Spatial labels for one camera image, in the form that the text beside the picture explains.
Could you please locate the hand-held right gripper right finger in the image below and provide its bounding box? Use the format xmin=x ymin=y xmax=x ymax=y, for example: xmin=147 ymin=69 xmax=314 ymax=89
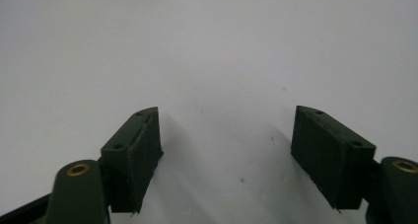
xmin=290 ymin=105 xmax=378 ymax=211

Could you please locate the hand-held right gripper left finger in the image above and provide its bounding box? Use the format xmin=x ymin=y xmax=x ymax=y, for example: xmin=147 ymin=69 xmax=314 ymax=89
xmin=100 ymin=106 xmax=165 ymax=215

